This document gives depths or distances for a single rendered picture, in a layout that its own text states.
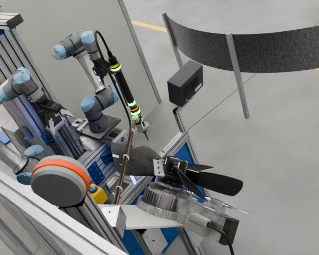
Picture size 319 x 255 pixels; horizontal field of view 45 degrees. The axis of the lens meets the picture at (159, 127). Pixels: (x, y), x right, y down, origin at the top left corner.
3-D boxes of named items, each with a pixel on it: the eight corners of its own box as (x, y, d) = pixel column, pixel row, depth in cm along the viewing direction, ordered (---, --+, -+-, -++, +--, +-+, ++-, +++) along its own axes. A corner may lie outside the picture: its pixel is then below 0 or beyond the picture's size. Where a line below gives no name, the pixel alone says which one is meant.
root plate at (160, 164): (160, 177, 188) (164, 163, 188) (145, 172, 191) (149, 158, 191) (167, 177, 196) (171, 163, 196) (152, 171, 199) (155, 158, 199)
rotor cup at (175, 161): (178, 186, 189) (185, 161, 189) (152, 177, 195) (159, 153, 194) (187, 185, 203) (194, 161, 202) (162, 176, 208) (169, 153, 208)
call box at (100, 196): (90, 219, 220) (82, 208, 214) (80, 213, 227) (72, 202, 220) (110, 199, 228) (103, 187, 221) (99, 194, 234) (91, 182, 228)
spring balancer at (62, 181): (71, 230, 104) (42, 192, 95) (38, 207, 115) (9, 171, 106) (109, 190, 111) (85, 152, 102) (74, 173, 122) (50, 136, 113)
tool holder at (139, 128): (148, 133, 183) (141, 118, 177) (134, 136, 185) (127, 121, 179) (150, 121, 190) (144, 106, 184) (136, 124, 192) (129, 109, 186)
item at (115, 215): (123, 243, 133) (113, 228, 128) (104, 244, 135) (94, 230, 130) (127, 218, 141) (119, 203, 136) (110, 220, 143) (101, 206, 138)
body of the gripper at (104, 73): (104, 69, 236) (95, 52, 229) (113, 71, 230) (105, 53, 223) (95, 76, 232) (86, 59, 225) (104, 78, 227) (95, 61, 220)
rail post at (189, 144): (211, 209, 321) (186, 141, 275) (207, 207, 324) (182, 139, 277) (213, 205, 323) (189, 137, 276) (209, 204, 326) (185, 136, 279)
